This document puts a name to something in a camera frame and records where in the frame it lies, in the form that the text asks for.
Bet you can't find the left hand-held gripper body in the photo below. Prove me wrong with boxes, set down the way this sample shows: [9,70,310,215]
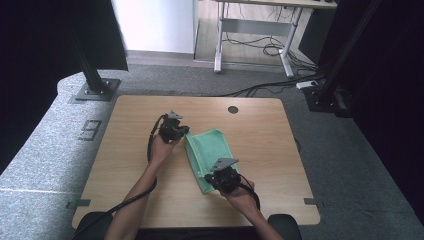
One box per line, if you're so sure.
[158,110,184,144]

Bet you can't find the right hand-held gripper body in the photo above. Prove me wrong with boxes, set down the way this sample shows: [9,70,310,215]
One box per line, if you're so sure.
[209,157,242,195]

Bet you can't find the person's left hand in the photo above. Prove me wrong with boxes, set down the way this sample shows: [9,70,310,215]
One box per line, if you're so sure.
[148,133,183,168]

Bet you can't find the person's right hand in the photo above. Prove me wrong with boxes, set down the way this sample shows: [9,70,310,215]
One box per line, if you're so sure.
[219,178,258,215]

